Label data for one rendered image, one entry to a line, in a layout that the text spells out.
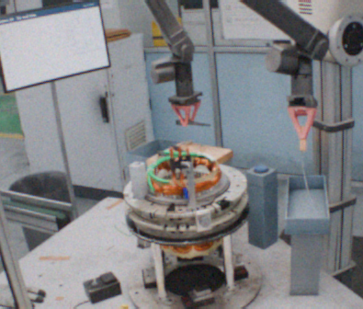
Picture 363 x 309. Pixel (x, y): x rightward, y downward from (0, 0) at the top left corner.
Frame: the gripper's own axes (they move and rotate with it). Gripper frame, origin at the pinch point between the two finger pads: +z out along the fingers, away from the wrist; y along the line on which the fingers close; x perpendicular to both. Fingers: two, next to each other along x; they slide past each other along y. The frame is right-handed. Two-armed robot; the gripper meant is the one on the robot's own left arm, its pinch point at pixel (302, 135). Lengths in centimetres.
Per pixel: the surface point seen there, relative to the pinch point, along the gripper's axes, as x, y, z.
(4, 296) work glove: -84, 11, 47
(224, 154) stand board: -29.6, -29.8, 3.0
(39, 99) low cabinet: -228, -186, -47
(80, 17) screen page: -105, -57, -60
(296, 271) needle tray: -2.3, -10.3, 35.2
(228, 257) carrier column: -19.3, -2.6, 30.8
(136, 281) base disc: -48, -7, 41
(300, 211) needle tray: -1.6, -7.4, 18.7
